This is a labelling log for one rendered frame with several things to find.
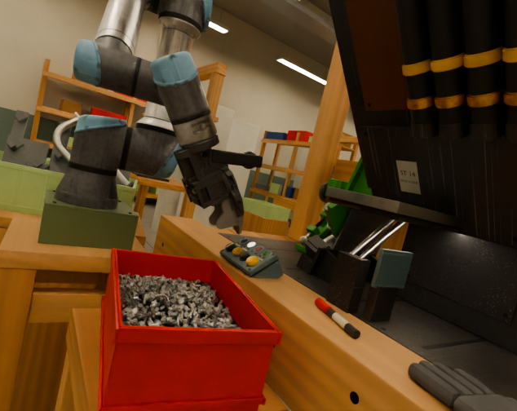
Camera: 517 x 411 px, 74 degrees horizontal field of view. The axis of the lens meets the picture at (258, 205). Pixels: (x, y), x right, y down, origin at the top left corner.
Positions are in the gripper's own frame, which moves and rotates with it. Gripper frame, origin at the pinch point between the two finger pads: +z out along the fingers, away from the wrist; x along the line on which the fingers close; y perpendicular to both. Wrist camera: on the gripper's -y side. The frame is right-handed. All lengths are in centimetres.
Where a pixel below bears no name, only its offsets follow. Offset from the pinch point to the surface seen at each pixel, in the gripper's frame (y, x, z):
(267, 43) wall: -520, -720, -51
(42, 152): 29, -114, -20
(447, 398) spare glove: 0.0, 44.4, 11.2
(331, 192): -13.6, 15.2, -4.6
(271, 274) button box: -2.6, 2.3, 13.3
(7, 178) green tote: 42, -88, -17
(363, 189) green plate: -30.5, 6.3, 4.0
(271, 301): 3.9, 12.3, 11.1
